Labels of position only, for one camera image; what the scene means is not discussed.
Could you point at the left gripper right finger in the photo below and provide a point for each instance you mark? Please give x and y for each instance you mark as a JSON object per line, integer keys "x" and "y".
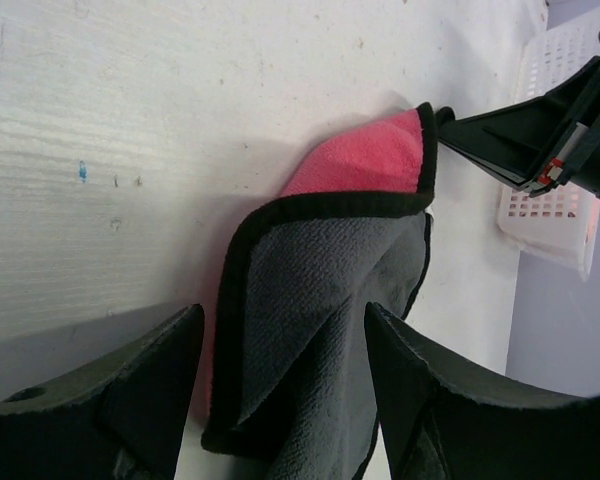
{"x": 445, "y": 417}

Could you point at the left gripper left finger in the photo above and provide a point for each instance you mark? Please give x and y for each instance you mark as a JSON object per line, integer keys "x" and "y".
{"x": 120, "y": 416}

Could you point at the black cloth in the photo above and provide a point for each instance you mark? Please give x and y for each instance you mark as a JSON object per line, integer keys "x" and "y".
{"x": 291, "y": 384}

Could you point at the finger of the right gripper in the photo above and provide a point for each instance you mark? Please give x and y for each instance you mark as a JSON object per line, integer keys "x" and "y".
{"x": 505, "y": 143}

